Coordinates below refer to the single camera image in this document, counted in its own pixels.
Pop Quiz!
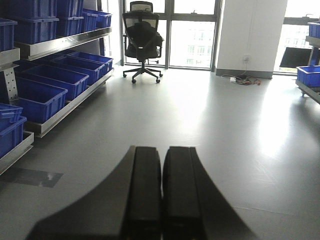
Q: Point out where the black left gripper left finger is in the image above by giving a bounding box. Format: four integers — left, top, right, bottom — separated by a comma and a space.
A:
26, 146, 162, 240

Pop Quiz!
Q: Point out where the black monitor panel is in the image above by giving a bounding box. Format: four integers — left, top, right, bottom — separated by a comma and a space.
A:
279, 47, 312, 68

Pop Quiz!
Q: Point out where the blue crate far right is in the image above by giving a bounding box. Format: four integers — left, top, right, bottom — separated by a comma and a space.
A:
296, 65, 320, 88

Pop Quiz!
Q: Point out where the steel rack with crates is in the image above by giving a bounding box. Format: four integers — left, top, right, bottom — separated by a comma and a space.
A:
0, 0, 113, 172

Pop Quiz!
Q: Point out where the black mesh office chair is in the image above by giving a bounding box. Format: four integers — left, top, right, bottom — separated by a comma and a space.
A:
122, 0, 164, 84

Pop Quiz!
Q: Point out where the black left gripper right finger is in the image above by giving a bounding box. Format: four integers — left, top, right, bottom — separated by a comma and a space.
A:
162, 146, 258, 240

